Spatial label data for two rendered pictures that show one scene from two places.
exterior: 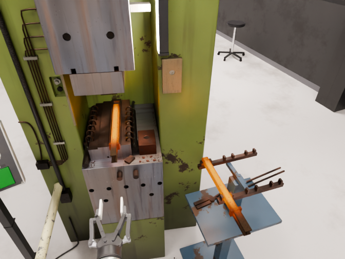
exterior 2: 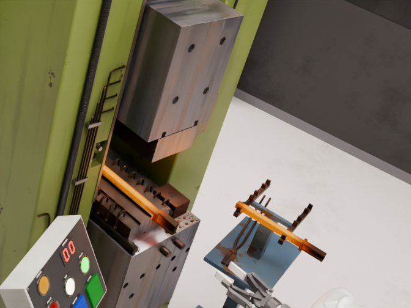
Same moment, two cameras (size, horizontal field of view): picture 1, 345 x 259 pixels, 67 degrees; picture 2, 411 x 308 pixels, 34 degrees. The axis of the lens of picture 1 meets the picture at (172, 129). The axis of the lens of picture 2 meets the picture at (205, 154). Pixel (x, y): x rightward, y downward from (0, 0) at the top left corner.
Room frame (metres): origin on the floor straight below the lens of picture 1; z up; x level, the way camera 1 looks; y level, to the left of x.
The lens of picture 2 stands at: (-0.30, 1.68, 2.47)
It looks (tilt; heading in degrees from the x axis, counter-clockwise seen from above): 32 degrees down; 308
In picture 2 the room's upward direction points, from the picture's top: 20 degrees clockwise
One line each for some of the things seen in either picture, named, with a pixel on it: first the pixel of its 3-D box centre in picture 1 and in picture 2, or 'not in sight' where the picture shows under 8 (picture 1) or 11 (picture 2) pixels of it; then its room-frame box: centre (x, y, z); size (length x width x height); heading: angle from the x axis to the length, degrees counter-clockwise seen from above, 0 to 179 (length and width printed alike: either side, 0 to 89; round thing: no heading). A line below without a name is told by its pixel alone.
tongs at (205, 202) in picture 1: (242, 186); (248, 227); (0.97, -0.39, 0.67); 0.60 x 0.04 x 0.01; 116
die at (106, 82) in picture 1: (101, 62); (132, 110); (1.14, 0.33, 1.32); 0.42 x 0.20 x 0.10; 8
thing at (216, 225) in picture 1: (231, 208); (254, 254); (0.83, -0.31, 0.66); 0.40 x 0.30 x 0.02; 108
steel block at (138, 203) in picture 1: (127, 159); (104, 236); (1.16, 0.27, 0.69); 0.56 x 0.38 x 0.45; 8
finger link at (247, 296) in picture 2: (101, 230); (244, 295); (0.50, 0.24, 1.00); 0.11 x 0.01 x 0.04; 30
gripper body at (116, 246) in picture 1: (109, 247); (265, 304); (0.44, 0.20, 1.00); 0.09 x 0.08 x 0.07; 8
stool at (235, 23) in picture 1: (234, 40); not in sight; (4.51, -1.06, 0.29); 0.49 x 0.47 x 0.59; 14
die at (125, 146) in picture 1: (112, 126); (110, 191); (1.14, 0.33, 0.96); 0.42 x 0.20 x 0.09; 8
